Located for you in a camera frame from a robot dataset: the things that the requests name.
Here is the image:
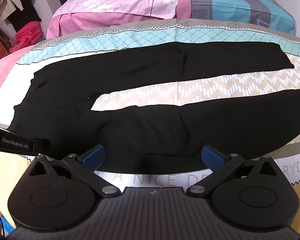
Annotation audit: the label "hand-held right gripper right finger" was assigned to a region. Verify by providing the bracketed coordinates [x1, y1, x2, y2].
[186, 144, 280, 196]

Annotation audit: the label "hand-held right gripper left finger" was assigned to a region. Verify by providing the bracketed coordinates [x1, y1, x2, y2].
[28, 144, 122, 197]

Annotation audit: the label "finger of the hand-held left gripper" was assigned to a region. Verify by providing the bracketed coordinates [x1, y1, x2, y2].
[38, 138, 51, 154]

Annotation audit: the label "black pants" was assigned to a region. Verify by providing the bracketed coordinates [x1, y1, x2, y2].
[10, 41, 300, 164]

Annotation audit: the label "patterned teal beige bed sheet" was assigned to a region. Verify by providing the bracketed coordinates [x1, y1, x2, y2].
[0, 18, 300, 230]

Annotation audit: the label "pink fleece blanket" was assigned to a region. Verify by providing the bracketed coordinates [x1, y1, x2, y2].
[0, 47, 37, 107]

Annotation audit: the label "stack of red clothes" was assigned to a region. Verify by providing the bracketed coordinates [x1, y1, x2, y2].
[10, 21, 43, 53]

